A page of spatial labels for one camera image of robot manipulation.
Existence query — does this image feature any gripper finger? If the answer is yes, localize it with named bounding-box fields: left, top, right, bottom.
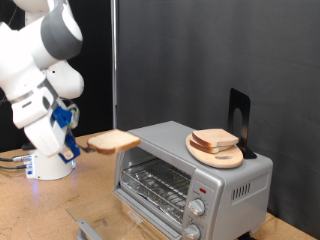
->
left=59, top=148, right=75, bottom=162

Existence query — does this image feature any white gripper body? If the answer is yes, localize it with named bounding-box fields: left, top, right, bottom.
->
left=23, top=114, right=70, bottom=158

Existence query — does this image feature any spatula with blue grip block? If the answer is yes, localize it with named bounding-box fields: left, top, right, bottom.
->
left=59, top=133, right=101, bottom=164

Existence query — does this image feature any white bread slice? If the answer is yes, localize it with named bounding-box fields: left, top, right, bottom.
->
left=87, top=129, right=141, bottom=155
left=191, top=128, right=240, bottom=149
left=188, top=138, right=231, bottom=155

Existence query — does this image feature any glass oven door with handle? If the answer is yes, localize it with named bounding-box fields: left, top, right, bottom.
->
left=65, top=191, right=183, bottom=240

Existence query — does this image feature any silver oven knob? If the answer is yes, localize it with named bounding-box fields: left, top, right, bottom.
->
left=187, top=198, right=206, bottom=217
left=182, top=223, right=202, bottom=240

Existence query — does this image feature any silver toaster oven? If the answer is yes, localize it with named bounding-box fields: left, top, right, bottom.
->
left=113, top=120, right=274, bottom=240

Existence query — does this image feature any black backdrop curtain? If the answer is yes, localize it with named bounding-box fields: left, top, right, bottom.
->
left=0, top=0, right=114, bottom=153

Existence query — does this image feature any metal pole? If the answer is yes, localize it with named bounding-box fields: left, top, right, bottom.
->
left=110, top=0, right=119, bottom=130

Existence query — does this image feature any round wooden cutting board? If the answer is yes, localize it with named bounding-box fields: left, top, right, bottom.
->
left=185, top=133, right=245, bottom=170

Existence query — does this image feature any dark grey backdrop curtain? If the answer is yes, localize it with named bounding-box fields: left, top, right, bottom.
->
left=116, top=0, right=320, bottom=239

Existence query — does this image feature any black metal bookend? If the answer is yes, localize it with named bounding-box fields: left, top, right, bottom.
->
left=227, top=87, right=258, bottom=160

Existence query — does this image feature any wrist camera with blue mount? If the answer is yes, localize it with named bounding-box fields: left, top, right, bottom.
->
left=51, top=102, right=81, bottom=130

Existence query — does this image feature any base cable with metal connector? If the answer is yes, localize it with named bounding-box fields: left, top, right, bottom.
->
left=0, top=153, right=33, bottom=164

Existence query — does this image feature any thin black base cable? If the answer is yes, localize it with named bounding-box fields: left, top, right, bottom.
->
left=0, top=163, right=28, bottom=171

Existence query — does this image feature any wire oven rack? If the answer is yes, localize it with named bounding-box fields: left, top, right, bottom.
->
left=121, top=158, right=192, bottom=224

